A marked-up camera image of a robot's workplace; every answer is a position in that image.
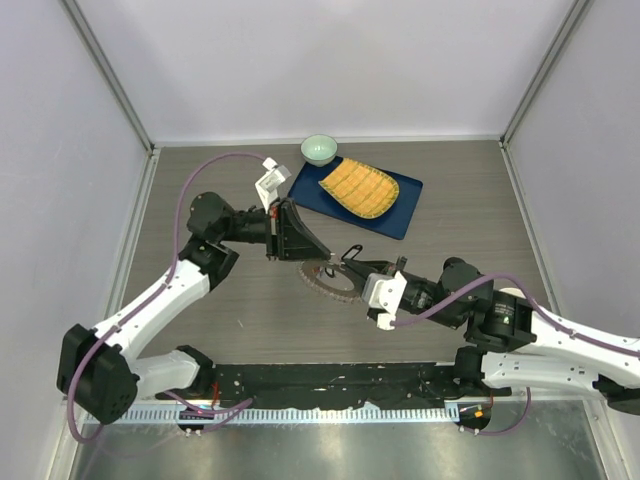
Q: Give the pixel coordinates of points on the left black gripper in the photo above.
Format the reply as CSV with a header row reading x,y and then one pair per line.
x,y
287,236

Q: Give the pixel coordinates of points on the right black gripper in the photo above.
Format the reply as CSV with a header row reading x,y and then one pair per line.
x,y
367,266

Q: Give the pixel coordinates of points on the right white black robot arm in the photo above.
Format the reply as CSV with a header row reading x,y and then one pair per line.
x,y
513,341

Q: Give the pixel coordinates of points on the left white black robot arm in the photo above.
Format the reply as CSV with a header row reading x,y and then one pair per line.
x,y
101,370

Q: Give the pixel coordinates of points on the dark blue tray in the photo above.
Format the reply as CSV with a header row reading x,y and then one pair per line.
x,y
307,192

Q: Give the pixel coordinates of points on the yellow woven bamboo mat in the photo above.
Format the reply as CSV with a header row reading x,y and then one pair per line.
x,y
361,189

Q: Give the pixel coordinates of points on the light green ceramic bowl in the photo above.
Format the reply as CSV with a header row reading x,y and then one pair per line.
x,y
319,150

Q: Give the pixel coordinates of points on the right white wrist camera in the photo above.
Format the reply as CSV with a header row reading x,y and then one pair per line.
x,y
383,294

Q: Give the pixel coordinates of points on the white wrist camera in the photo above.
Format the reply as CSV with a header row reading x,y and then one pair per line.
x,y
268,184
383,294

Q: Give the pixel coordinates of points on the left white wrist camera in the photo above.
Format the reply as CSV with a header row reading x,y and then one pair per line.
x,y
268,184

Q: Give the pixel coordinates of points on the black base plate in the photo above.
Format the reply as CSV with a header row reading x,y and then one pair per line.
x,y
389,386

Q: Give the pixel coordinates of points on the slotted white cable duct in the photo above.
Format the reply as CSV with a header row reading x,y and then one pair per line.
x,y
174,413

